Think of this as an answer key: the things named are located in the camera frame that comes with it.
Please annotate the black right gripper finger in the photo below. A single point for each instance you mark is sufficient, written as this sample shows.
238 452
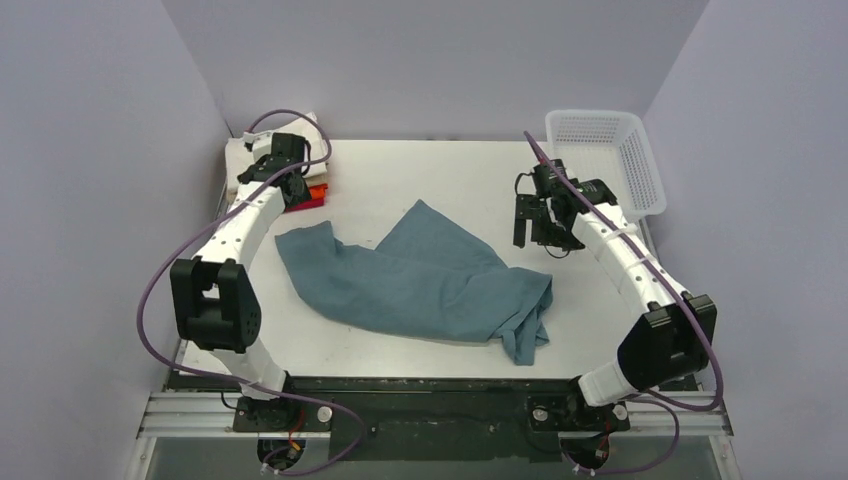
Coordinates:
541 229
520 230

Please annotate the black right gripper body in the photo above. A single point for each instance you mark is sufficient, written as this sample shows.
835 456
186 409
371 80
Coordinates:
535 216

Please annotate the teal blue t-shirt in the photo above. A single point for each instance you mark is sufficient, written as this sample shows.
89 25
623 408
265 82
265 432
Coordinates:
428 278

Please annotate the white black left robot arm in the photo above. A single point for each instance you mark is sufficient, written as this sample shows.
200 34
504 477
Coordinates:
215 303

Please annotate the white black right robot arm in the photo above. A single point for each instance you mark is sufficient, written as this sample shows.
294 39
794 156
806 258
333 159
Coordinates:
673 329

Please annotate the white perforated plastic basket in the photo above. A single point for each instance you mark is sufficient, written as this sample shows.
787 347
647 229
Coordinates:
612 146

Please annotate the folded orange t-shirt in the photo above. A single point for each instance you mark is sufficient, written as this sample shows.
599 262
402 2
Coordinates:
318 192

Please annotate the folded beige t-shirt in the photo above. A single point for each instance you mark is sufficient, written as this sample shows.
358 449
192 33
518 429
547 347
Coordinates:
232 186

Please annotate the folded red t-shirt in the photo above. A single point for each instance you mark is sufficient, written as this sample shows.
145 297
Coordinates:
311 204

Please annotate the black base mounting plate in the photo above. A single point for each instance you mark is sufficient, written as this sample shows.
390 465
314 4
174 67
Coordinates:
426 420

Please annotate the folded cream t-shirt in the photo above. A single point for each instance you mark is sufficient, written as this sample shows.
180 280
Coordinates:
299 136

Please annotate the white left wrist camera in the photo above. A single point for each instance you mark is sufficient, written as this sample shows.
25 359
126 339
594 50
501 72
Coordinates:
258 144

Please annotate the aluminium extrusion rail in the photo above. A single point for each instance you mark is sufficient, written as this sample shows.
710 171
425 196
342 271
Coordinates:
202 415

